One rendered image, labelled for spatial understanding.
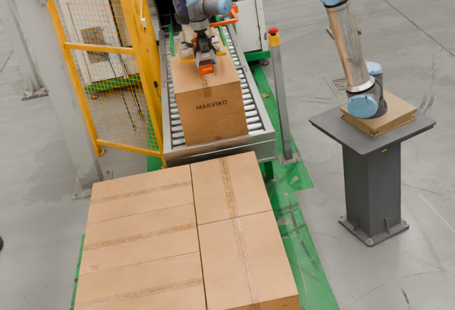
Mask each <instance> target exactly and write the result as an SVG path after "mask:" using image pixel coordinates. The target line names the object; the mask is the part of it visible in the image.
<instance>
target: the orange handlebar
mask: <svg viewBox="0 0 455 310"><path fill-rule="evenodd" d="M231 14H232V16H233V18H234V19H231V20H225V21H221V22H215V23H211V24H210V27H215V26H221V25H225V24H231V23H235V22H238V17H237V15H236V13H235V12H234V10H233V9H231ZM212 70H213V68H212V67H210V68H204V69H202V71H203V72H210V71H212Z"/></svg>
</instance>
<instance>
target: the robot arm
mask: <svg viewBox="0 0 455 310"><path fill-rule="evenodd" d="M238 1H243V0H186V3H187V5H186V6H187V8H188V14H189V18H190V23H189V24H191V28H192V30H194V32H195V33H197V37H195V39H196V45H195V48H194V58H195V61H196V65H197V67H199V62H200V57H201V53H208V52H209V54H210V55H211V56H212V58H213V59H214V61H215V64H217V55H216V51H215V47H214V45H212V43H211V42H210V41H209V36H208V35H206V33H205V31H206V30H207V27H208V26H209V23H208V19H207V16H208V15H226V14H229V13H230V12H231V9H232V3H233V2H238ZM320 1H321V2H322V3H323V4H324V7H325V8H326V12H327V15H328V19H329V22H330V26H331V29H332V33H333V35H334V39H335V42H336V45H337V49H338V52H339V56H340V59H341V63H342V65H343V70H344V72H345V76H346V79H347V82H346V84H345V90H346V93H347V97H348V102H347V109H348V111H349V113H350V114H351V115H352V116H354V117H356V118H363V119H373V118H378V117H381V116H382V115H384V114H385V113H386V112H387V102H386V100H385V99H384V97H383V71H382V67H381V65H380V64H378V63H376V62H366V61H365V58H364V54H363V51H362V46H361V43H360V39H359V36H358V32H357V28H356V25H355V21H354V18H353V14H352V10H351V6H350V3H349V0H320ZM209 49H210V50H209ZM199 51H200V52H201V53H200V52H199Z"/></svg>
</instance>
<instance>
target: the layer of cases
mask: <svg viewBox="0 0 455 310"><path fill-rule="evenodd" d="M190 166H191V168H190ZM74 310H301V306H300V300H299V293H298V290H297V286H296V284H295V280H294V277H293V273H292V271H291V268H290V264H289V262H288V258H287V255H286V251H285V249H284V245H283V242H282V239H281V236H280V232H279V229H278V226H277V223H276V219H275V217H274V212H273V210H272V206H271V204H270V201H269V197H268V195H267V190H266V188H265V184H264V182H263V178H262V175H261V171H260V168H259V165H258V162H257V158H256V156H255V152H254V151H253V152H247V153H243V154H237V155H233V156H226V157H223V158H216V159H212V160H206V161H202V162H196V163H192V164H190V165H189V164H186V165H182V166H178V167H172V168H168V169H162V170H158V171H152V172H148V173H142V174H138V175H132V176H128V177H121V178H118V179H111V180H107V181H101V182H97V183H93V187H92V193H91V201H90V205H89V214H88V219H87V227H86V232H85V240H84V245H83V253H82V258H81V266H80V272H79V280H78V284H77V293H76V298H75V302H74Z"/></svg>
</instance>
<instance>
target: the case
mask: <svg viewBox="0 0 455 310"><path fill-rule="evenodd" d="M224 48H225V51H226V55H224V56H218V57H217V64H214V65H215V68H216V73H217V76H215V73H210V74H205V75H200V71H199V69H198V67H197V65H196V61H195V62H188V63H185V64H179V58H178V56H173V57H170V62H171V72H172V77H173V87H174V93H175V99H176V102H177V108H178V111H179V117H180V120H181V125H182V129H183V134H184V137H185V141H186V146H193V145H196V144H200V143H206V142H210V141H217V140H221V139H227V138H231V137H237V136H241V135H248V126H247V121H246V113H245V109H244V101H243V96H242V88H241V84H240V79H239V76H238V73H237V72H236V69H235V66H234V63H233V61H232V58H231V55H230V53H229V51H228V47H227V46H224Z"/></svg>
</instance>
